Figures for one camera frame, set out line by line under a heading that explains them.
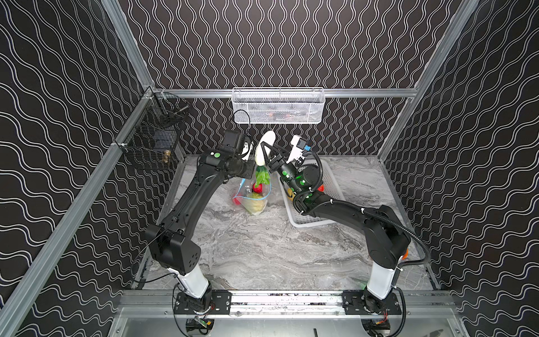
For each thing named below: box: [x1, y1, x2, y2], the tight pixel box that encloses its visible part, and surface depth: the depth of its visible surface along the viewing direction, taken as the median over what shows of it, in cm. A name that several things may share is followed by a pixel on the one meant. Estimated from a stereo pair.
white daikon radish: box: [254, 130, 277, 188], surface depth 69 cm
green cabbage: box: [249, 191, 266, 215], surface depth 92 cm
